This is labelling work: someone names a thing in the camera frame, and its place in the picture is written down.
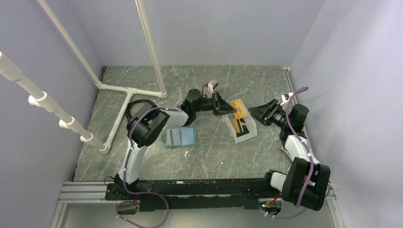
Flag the white pvc pipe frame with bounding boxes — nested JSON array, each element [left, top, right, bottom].
[[0, 0, 168, 154]]

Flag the aluminium rail right side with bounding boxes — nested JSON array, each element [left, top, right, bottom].
[[281, 66, 336, 200]]

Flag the stack of credit cards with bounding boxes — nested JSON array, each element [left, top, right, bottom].
[[230, 118, 250, 138]]

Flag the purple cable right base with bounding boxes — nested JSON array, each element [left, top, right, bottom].
[[260, 201, 305, 220]]

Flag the white magnetic stripe card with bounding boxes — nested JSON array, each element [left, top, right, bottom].
[[166, 128, 182, 147]]

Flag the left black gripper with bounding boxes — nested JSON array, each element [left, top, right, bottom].
[[194, 92, 237, 117]]

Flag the gold credit card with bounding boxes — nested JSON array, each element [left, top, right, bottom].
[[230, 99, 249, 119]]

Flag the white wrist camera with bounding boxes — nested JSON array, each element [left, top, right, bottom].
[[206, 80, 219, 94], [280, 93, 293, 103]]

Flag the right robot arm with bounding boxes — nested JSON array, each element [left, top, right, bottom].
[[248, 94, 331, 211]]

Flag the coiled black cable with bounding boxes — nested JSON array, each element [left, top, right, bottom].
[[125, 99, 158, 122]]

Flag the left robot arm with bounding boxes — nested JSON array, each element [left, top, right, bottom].
[[114, 89, 236, 200]]

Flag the clear plastic bin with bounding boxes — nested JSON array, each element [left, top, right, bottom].
[[222, 114, 258, 144]]

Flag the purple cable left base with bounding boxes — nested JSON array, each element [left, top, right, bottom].
[[115, 189, 173, 228]]

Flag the purple cable base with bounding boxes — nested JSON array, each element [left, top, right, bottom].
[[260, 201, 305, 220], [115, 189, 173, 228]]

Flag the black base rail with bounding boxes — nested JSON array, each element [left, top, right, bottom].
[[105, 178, 279, 212]]

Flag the green card holder wallet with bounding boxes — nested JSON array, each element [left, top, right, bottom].
[[163, 127, 197, 148]]

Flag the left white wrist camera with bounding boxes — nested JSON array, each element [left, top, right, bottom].
[[206, 80, 219, 94]]

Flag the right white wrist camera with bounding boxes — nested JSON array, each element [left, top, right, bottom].
[[280, 93, 293, 103]]

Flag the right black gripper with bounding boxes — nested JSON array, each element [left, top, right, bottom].
[[248, 99, 290, 129]]

